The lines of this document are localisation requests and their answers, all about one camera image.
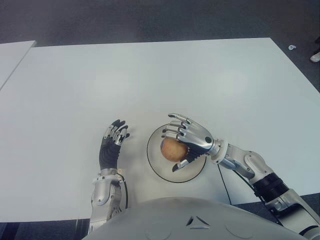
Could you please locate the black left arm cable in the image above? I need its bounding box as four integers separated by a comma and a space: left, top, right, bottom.
119, 174, 130, 211

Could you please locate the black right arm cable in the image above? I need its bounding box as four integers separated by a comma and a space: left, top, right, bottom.
216, 162, 234, 206

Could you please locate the yellow-red apple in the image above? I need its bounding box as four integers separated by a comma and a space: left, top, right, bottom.
160, 138, 189, 163

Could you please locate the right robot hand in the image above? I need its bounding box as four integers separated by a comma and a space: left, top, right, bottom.
160, 112, 216, 173

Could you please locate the grey robot torso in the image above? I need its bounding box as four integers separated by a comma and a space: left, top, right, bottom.
86, 196, 302, 240

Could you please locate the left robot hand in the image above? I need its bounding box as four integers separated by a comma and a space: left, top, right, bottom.
98, 119, 131, 171

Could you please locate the adjoining white table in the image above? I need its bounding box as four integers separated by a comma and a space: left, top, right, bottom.
0, 40, 36, 91

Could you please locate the white plate with black rim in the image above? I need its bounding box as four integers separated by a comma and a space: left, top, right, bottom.
146, 122, 208, 183

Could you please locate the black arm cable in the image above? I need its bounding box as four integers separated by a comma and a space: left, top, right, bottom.
216, 162, 234, 206
119, 174, 130, 211

